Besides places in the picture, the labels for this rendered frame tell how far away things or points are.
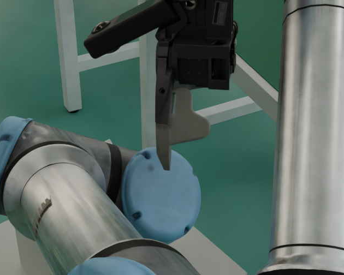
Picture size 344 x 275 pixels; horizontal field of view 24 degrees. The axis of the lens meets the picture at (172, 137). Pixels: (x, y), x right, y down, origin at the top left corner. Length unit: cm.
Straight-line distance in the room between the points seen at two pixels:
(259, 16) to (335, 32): 112
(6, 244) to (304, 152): 69
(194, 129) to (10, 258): 47
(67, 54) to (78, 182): 190
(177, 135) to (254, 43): 87
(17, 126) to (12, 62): 223
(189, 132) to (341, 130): 24
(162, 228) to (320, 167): 33
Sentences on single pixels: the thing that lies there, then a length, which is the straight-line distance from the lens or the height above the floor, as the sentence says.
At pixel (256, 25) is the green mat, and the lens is 179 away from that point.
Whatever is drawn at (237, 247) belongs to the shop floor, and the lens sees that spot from 229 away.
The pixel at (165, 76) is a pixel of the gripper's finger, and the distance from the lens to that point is 85.
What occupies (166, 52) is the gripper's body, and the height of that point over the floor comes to 117.
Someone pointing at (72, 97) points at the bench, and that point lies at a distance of 277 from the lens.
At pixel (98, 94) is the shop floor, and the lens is 290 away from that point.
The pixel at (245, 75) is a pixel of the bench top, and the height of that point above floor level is 74.
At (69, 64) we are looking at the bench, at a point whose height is 20.
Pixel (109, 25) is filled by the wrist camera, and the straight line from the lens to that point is 90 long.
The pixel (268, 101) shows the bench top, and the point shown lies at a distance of 157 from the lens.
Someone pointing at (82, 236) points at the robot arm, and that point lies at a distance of 69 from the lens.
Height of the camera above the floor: 161
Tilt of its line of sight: 37 degrees down
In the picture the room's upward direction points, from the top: straight up
